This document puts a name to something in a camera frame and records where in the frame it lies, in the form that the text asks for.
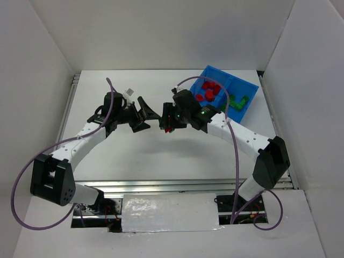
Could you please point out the green lego brick in bin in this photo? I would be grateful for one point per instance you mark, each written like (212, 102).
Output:
(237, 106)

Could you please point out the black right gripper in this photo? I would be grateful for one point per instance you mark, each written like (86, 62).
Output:
(166, 116)

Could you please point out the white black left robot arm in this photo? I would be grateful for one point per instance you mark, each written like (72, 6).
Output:
(53, 174)

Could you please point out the aluminium table edge rail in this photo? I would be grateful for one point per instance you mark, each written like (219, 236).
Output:
(179, 186)

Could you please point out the green lego brick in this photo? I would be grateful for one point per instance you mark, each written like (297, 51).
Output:
(245, 99)
(237, 106)

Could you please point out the red long lego brick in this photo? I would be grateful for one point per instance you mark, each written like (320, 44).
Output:
(216, 90)

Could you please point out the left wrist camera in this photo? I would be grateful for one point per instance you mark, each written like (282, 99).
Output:
(127, 94)

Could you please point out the red arch lego piece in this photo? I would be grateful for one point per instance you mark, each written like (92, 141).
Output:
(199, 97)

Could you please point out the green square lego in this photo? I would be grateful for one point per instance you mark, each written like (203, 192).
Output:
(232, 100)

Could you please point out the blue plastic sorting bin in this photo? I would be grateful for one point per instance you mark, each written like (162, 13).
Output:
(230, 85)

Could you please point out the white taped cover plate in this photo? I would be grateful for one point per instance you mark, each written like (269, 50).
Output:
(169, 213)

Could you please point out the red lego piece in bin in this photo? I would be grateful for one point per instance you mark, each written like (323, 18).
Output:
(206, 85)

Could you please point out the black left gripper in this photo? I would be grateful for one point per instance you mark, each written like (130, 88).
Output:
(136, 115)

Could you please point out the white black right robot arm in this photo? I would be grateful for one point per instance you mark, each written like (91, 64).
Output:
(270, 155)

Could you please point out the red rounded lego piece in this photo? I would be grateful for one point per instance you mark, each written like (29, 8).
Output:
(209, 96)

